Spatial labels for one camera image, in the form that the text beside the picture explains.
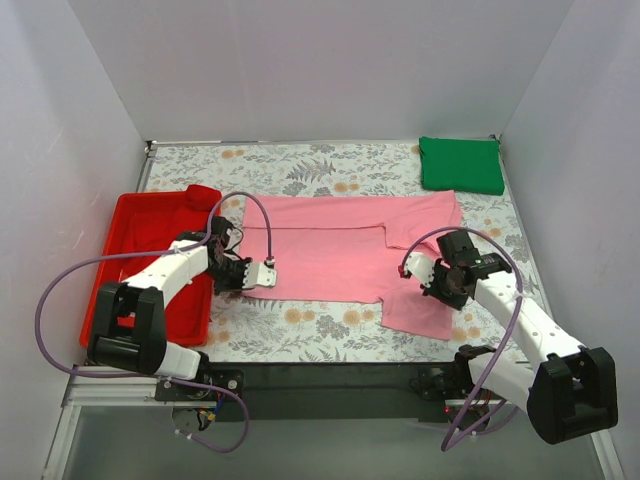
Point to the folded green t shirt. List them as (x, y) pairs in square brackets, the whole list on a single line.
[(465, 165)]

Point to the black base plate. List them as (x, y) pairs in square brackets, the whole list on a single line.
[(343, 391)]

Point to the red plastic tray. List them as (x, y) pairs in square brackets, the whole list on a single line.
[(130, 235)]

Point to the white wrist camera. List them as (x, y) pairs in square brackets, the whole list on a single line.
[(419, 266), (258, 274)]

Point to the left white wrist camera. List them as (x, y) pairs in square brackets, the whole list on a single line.
[(258, 274)]

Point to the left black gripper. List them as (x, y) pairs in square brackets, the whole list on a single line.
[(232, 273)]

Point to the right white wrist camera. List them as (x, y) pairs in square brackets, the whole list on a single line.
[(419, 266)]

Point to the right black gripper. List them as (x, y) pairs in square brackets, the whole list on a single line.
[(437, 279)]

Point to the aluminium frame rail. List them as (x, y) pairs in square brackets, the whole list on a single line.
[(140, 428)]

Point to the pink t shirt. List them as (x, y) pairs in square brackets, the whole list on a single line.
[(348, 249)]

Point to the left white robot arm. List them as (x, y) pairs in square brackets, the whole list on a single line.
[(129, 324)]

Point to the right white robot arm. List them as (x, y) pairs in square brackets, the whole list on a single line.
[(566, 389)]

